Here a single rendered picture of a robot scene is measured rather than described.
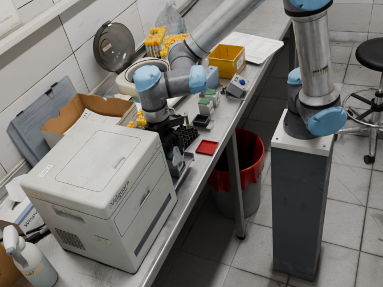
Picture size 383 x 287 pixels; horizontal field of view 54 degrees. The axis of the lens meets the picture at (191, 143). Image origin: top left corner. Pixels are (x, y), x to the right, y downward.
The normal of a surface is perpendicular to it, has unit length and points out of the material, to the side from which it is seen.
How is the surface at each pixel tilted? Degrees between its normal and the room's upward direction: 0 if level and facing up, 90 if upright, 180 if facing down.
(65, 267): 0
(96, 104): 88
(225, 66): 90
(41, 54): 90
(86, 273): 0
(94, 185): 0
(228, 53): 90
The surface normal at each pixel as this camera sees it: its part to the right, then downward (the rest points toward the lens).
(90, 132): -0.15, -0.74
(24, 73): 0.90, 0.17
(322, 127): 0.15, 0.73
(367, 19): -0.40, 0.65
